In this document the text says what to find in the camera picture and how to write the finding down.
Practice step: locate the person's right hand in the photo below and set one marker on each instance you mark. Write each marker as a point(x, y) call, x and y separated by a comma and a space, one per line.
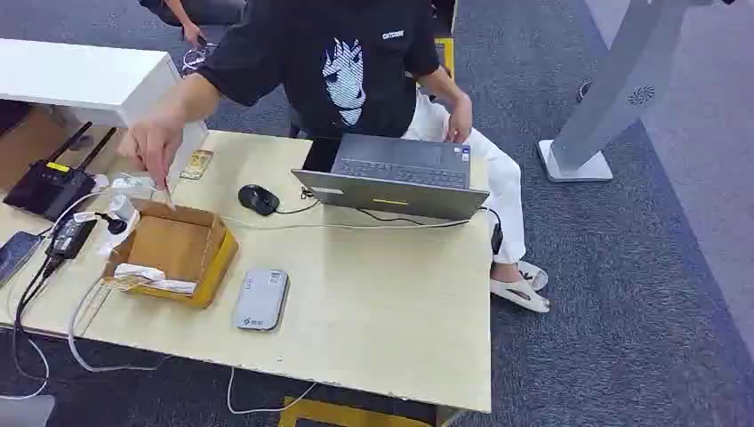
point(154, 138)

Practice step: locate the person's left hand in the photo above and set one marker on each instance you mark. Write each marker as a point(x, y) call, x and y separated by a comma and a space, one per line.
point(460, 121)

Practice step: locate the gold printed card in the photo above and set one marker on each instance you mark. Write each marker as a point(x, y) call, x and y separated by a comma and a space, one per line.
point(197, 164)

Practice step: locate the yellow chair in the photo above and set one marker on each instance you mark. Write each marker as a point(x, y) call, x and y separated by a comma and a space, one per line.
point(446, 53)

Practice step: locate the grey laptop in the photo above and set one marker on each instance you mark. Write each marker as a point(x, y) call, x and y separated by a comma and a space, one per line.
point(406, 177)

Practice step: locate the white cabinet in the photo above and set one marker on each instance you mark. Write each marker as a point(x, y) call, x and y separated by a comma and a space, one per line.
point(88, 79)

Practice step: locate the black plug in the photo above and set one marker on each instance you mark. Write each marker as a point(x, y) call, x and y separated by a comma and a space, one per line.
point(115, 224)

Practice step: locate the open wooden card box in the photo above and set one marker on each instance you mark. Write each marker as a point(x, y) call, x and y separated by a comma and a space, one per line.
point(177, 241)

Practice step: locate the black router with antennas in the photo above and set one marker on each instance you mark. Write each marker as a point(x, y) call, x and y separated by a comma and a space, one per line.
point(47, 185)

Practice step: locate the black computer mouse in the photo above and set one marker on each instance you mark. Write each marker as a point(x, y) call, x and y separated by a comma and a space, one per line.
point(258, 199)

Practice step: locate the person at laptop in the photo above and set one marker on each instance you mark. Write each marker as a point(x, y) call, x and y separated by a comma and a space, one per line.
point(365, 35)

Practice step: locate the black power adapter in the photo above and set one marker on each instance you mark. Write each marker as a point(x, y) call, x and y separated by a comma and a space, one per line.
point(72, 237)

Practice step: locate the person in background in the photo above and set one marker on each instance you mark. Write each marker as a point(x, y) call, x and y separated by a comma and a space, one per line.
point(206, 10)

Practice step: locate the grey floor stand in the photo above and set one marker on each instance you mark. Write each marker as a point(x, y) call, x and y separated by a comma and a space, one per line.
point(618, 76)

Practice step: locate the white sandal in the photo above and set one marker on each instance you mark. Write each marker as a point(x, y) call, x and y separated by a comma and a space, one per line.
point(521, 294)
point(535, 274)

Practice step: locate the dark smartphone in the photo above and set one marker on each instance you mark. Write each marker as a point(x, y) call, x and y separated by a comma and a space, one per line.
point(16, 253)

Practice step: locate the grey card reader device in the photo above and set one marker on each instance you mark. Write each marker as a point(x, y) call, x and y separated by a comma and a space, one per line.
point(261, 299)

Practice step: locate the pale grey panel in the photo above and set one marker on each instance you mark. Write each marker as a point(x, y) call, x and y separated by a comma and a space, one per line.
point(23, 412)

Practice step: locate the yellow desk frame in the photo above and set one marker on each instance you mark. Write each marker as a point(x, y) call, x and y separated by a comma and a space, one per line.
point(341, 415)

